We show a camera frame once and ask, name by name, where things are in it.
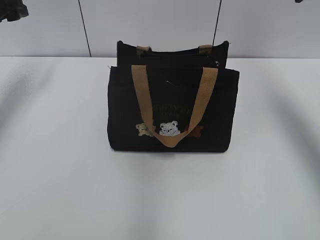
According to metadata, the black canvas tote bag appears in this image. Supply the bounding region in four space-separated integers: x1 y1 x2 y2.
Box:
107 41 240 153

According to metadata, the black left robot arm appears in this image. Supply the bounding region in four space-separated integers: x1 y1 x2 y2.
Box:
0 0 29 22

